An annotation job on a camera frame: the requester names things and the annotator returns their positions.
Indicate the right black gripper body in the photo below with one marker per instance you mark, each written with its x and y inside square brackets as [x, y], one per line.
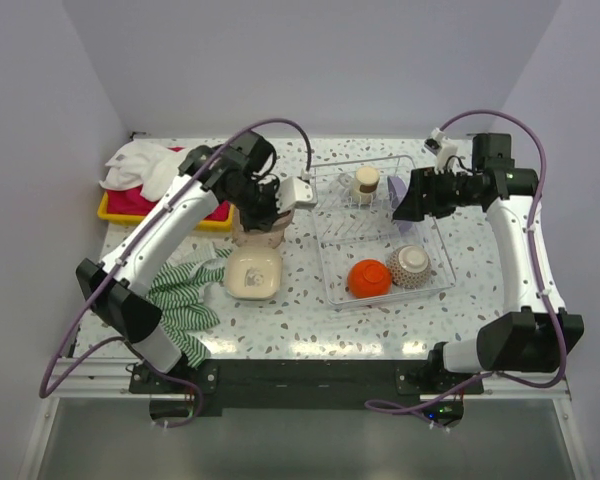
[449, 191]

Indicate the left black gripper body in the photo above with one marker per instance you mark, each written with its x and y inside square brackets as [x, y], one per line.
[256, 194]

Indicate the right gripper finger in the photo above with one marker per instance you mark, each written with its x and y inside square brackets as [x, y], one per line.
[411, 209]
[416, 183]

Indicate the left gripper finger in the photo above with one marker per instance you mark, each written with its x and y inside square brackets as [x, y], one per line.
[254, 219]
[280, 223]

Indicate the purple square plate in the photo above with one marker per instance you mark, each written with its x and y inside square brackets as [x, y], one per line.
[397, 189]

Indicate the beige brown ceramic cup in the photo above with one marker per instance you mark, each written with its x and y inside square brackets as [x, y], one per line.
[365, 183]

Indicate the cream square plate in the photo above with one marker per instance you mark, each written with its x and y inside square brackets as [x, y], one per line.
[253, 273]

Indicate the patterned ceramic bowl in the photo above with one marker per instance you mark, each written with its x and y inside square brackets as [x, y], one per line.
[409, 266]

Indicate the white wire dish rack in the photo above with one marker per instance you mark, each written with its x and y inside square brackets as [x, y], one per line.
[348, 233]

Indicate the orange plastic bowl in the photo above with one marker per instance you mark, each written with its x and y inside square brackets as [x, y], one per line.
[369, 278]

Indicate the brown square plate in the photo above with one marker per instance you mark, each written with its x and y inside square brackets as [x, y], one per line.
[247, 232]

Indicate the clear glass cup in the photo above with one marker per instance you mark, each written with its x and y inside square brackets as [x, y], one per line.
[345, 183]

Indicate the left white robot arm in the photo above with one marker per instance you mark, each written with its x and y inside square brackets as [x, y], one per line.
[116, 286]

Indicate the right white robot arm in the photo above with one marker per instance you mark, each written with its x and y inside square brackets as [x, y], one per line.
[535, 332]

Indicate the clear brown glass plate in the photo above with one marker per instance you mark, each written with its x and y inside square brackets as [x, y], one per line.
[256, 238]

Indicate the yellow plastic tray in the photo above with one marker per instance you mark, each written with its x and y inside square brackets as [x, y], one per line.
[221, 221]

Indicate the green striped cloth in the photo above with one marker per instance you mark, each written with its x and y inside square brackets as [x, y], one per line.
[178, 290]

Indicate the white towel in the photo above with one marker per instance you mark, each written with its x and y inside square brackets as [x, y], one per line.
[144, 164]

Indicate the magenta cloth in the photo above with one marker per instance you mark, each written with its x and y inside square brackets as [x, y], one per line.
[130, 201]

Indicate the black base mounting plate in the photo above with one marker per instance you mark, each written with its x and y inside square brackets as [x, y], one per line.
[289, 384]

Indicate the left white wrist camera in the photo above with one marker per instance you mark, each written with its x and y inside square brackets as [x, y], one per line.
[295, 193]

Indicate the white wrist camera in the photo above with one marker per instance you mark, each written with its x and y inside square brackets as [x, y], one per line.
[295, 193]
[444, 150]

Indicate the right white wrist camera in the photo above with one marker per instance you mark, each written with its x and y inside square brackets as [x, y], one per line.
[444, 150]

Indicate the aluminium frame rail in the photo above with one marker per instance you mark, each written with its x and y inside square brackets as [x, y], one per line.
[516, 386]

